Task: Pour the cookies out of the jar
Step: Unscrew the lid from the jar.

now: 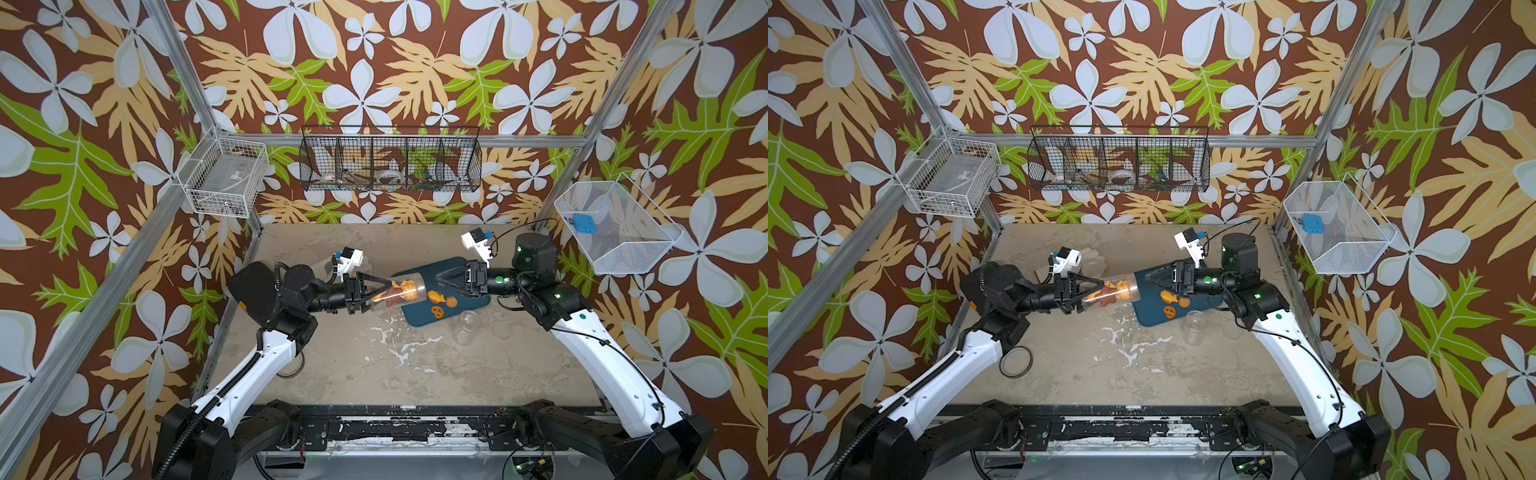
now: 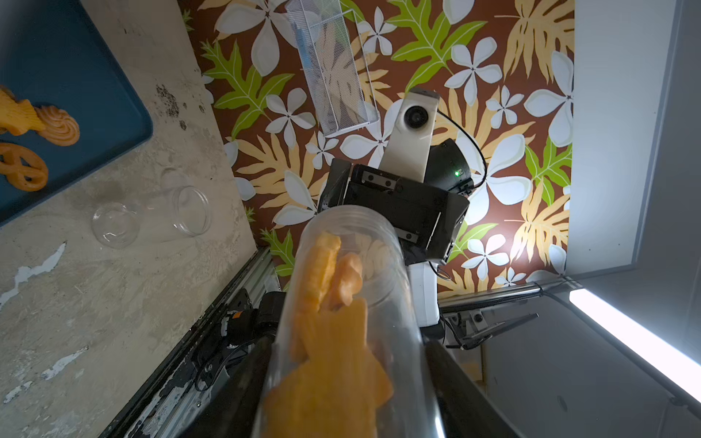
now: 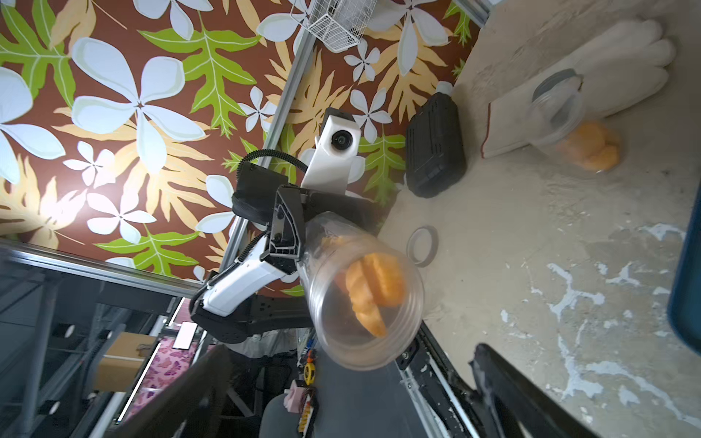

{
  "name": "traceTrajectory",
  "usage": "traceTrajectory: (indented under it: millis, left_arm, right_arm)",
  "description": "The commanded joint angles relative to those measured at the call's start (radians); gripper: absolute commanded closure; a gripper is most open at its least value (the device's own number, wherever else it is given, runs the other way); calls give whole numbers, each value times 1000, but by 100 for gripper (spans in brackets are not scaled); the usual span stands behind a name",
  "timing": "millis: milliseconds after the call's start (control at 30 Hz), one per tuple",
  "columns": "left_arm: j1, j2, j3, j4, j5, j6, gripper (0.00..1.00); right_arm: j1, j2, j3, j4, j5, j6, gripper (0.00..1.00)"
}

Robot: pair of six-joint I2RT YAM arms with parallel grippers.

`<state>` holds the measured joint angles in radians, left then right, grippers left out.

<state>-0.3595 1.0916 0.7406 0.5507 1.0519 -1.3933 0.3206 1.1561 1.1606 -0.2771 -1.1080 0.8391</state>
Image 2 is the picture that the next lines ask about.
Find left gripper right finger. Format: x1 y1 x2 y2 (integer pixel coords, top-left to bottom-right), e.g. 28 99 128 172
425 341 523 438

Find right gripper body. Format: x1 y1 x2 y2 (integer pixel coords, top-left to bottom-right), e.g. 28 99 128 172
318 159 469 265

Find clear jar lid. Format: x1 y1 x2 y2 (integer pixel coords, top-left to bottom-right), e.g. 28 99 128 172
160 167 192 190

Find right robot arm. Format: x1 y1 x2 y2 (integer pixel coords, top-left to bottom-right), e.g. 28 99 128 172
317 139 478 266

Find orange cookies on tray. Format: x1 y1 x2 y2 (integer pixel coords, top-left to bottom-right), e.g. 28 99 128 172
1 87 81 193

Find white mesh basket right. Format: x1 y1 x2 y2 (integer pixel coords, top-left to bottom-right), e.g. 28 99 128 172
285 1 379 137

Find white ceiling light bar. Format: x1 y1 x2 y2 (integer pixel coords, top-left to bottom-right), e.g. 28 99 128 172
569 288 700 404

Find clear cookie jar front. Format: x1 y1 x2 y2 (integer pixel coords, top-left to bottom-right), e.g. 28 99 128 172
253 205 445 437

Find clear cookie jar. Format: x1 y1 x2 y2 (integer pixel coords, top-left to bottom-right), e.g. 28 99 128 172
253 205 445 437
91 185 213 249

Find teal plastic tray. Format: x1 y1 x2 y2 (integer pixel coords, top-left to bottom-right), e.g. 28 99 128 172
1 1 153 224

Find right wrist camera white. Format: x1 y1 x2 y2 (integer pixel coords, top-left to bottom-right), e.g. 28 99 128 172
379 87 440 183

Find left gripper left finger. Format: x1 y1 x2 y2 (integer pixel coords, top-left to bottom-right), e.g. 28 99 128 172
180 335 274 438

